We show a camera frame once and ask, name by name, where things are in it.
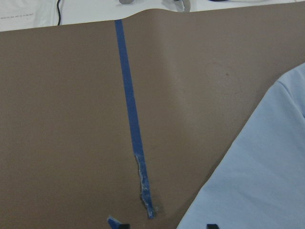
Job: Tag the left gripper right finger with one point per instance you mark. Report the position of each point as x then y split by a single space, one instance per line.
212 226

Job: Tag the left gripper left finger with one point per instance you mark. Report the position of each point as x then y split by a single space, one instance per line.
124 226

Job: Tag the light blue t-shirt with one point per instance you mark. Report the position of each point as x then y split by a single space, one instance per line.
260 182

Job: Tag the brown paper table cover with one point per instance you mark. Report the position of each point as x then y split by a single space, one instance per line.
66 158

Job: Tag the reacher grabber tool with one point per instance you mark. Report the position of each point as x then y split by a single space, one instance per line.
183 6

